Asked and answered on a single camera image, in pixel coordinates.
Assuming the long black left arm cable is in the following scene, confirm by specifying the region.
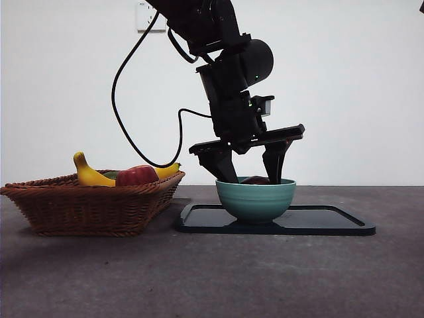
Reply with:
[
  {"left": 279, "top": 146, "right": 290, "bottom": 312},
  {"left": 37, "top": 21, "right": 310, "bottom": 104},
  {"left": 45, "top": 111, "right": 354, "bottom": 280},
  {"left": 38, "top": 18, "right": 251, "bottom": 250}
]
[{"left": 111, "top": 9, "right": 213, "bottom": 168}]

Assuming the black rectangular tray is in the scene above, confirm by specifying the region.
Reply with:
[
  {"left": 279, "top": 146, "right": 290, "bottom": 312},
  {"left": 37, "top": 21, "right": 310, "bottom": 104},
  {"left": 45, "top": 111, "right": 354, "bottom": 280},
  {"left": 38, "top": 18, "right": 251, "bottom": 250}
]
[{"left": 175, "top": 203, "right": 378, "bottom": 237}]

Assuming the red apple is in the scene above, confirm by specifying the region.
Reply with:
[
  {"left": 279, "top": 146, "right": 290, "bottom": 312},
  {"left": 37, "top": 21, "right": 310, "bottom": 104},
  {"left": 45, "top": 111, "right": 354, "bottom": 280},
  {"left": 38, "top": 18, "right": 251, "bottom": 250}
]
[{"left": 115, "top": 165, "right": 160, "bottom": 187}]

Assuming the dark purple plum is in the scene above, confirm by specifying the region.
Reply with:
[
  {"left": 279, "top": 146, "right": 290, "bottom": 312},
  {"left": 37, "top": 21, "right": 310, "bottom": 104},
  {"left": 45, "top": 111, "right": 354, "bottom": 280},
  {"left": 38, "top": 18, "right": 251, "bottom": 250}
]
[{"left": 239, "top": 176, "right": 270, "bottom": 186}]

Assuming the brown wicker basket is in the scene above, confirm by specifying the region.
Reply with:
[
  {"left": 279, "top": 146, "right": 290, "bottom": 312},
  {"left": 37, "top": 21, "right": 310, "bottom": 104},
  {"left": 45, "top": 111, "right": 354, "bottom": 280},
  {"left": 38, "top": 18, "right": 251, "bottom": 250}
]
[{"left": 0, "top": 170, "right": 186, "bottom": 238}]

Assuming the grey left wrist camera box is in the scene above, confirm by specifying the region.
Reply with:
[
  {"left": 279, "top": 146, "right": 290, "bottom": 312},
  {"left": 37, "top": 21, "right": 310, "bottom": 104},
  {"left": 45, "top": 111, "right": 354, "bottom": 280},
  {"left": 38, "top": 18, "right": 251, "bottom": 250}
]
[{"left": 250, "top": 95, "right": 276, "bottom": 117}]

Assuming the teal bowl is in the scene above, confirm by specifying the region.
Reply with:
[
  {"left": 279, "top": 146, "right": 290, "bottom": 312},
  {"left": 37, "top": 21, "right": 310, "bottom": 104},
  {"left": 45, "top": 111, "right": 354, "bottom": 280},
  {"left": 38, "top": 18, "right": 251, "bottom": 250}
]
[{"left": 215, "top": 178, "right": 297, "bottom": 225}]

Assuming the yellow banana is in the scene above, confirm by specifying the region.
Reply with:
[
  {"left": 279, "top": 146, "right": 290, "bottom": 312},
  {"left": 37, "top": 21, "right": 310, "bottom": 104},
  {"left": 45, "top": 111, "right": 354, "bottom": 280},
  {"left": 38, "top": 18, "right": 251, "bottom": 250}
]
[{"left": 73, "top": 151, "right": 182, "bottom": 187}]

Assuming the short black left arm cable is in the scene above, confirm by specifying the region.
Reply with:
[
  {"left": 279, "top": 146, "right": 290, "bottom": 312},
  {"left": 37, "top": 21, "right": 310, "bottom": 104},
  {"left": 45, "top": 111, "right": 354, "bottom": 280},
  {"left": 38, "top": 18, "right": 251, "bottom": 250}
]
[{"left": 167, "top": 26, "right": 201, "bottom": 64}]

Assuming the white wall socket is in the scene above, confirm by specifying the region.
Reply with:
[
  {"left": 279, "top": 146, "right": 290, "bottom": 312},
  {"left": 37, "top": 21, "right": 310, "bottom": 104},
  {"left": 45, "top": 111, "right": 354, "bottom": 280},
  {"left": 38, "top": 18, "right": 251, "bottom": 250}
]
[{"left": 137, "top": 1, "right": 168, "bottom": 33}]

